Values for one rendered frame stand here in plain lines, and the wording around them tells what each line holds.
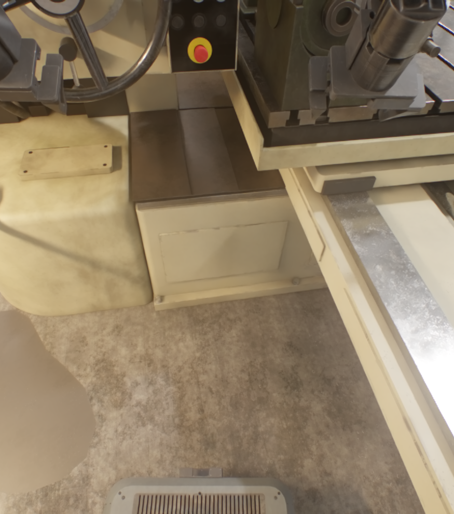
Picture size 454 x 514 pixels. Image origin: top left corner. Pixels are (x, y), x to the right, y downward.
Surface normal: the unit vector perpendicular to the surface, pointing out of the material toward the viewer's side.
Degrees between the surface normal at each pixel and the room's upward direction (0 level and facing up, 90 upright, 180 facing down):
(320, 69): 30
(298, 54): 90
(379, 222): 0
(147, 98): 90
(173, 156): 0
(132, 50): 90
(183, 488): 0
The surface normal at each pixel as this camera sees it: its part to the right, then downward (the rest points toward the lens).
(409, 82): 0.02, -0.18
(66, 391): 0.03, -0.65
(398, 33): -0.43, 0.89
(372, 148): 0.18, 0.75
